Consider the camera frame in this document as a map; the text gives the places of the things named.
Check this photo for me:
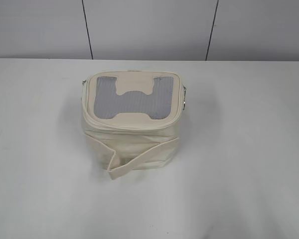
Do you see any metal strap buckle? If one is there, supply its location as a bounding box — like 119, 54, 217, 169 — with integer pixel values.
182, 85, 187, 110

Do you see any cream canvas zipper bag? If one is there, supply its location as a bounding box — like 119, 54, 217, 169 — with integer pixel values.
81, 71, 183, 179

